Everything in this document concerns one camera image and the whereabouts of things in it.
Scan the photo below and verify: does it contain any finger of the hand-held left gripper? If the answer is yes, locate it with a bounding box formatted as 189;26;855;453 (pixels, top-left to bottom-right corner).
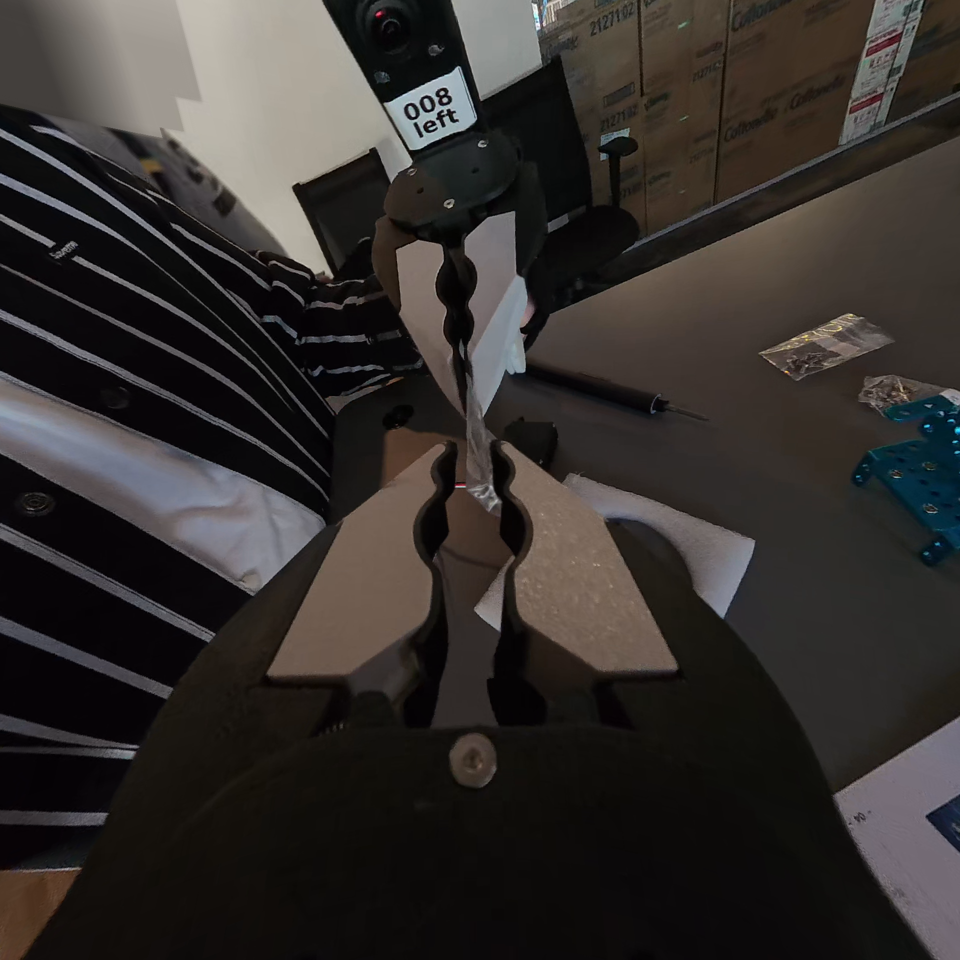
457;212;528;415
395;238;471;419

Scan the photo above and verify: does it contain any black screwdriver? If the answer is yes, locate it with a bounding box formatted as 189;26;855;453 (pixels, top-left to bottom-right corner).
525;362;711;423

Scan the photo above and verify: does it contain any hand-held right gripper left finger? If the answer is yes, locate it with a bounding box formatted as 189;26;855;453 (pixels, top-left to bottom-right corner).
266;442;459;727

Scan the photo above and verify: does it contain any person's striped black shirt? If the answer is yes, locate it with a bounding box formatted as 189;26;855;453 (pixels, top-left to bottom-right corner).
0;105;425;830

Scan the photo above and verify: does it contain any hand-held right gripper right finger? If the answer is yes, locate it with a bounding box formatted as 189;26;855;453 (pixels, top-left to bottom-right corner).
487;441;680;727

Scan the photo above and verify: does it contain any white foam square with hole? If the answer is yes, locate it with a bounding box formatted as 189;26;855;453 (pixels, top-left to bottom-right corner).
476;472;757;636

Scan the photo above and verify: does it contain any clear bag of short screws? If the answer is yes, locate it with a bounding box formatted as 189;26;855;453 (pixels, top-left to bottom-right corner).
450;352;505;520

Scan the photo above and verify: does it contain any stack of cardboard boxes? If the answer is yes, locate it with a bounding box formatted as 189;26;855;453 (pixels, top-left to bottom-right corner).
538;0;960;235

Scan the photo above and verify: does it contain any black office chair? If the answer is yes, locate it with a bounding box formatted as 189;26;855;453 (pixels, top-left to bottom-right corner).
292;146;393;280
480;56;643;300

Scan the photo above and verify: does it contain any dark desk with wooden edge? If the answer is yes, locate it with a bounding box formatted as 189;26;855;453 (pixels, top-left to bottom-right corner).
330;135;960;793

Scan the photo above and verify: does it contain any open instruction booklet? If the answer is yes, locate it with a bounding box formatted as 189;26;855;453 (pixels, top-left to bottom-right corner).
834;720;960;960

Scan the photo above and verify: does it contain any black servo with striped cable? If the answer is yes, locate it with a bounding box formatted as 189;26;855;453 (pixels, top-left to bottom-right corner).
450;418;561;496

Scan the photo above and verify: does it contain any blue metal bracket assembly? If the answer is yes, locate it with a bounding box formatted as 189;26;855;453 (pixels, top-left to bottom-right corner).
851;393;960;569

